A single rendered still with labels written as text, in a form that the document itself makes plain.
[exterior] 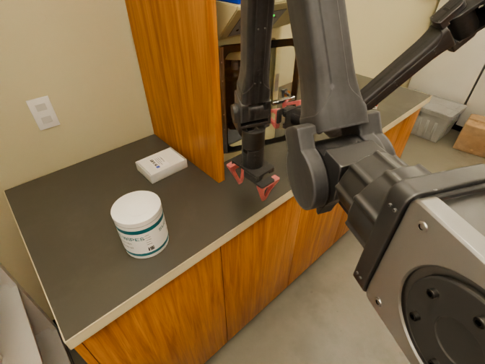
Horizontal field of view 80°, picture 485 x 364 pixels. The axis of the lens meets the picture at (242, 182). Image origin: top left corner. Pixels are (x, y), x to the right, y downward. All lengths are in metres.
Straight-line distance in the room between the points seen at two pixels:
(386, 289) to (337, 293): 1.70
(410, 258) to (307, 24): 0.24
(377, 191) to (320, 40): 0.17
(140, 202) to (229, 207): 0.31
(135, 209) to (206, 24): 0.52
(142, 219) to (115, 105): 0.68
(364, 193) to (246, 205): 0.76
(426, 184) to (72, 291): 0.84
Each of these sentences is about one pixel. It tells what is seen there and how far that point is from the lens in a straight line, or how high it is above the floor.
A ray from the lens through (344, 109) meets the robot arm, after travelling 0.34.
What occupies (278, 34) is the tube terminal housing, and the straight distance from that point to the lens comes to 1.19.
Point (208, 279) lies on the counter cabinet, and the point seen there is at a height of 0.72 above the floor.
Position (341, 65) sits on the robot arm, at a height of 1.54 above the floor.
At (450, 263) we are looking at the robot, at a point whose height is 1.49.
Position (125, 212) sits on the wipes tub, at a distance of 0.83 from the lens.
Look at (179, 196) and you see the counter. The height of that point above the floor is 0.94.
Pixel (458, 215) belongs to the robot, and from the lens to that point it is 0.22.
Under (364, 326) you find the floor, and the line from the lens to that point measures 1.92.
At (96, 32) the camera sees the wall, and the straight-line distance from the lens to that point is 1.29.
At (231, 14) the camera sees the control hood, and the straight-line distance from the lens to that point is 0.90.
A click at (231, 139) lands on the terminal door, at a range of 1.13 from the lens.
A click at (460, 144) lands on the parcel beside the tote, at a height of 0.07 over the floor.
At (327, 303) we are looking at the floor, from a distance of 1.92.
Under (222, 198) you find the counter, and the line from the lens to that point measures 1.03.
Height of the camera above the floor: 1.64
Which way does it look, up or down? 40 degrees down
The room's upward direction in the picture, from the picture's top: straight up
